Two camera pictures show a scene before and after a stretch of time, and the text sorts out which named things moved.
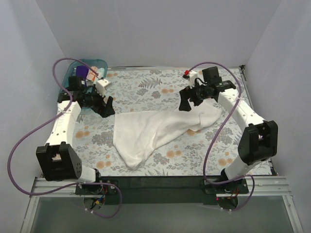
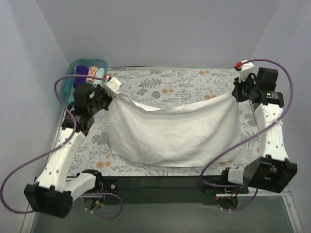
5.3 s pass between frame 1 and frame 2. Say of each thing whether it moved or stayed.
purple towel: stayed
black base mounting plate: stayed
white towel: stayed
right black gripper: moved
